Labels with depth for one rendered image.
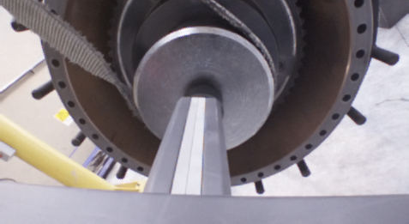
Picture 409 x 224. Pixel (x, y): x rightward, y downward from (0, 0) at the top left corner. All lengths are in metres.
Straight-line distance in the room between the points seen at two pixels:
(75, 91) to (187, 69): 0.18
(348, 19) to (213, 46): 0.16
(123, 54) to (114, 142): 0.14
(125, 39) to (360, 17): 0.32
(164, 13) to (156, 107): 0.12
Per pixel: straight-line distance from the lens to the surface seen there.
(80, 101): 0.33
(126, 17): 0.35
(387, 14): 1.69
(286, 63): 0.36
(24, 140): 2.74
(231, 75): 0.19
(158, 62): 0.19
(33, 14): 0.27
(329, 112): 0.32
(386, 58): 0.35
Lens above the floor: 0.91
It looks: 20 degrees down
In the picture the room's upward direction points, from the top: 49 degrees counter-clockwise
